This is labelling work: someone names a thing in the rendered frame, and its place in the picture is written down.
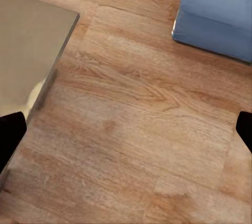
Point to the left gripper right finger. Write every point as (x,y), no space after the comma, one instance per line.
(244,128)

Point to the coffee table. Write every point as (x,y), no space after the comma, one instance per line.
(33,36)

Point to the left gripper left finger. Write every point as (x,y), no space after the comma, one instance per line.
(12,130)

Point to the sofa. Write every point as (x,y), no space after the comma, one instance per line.
(222,26)

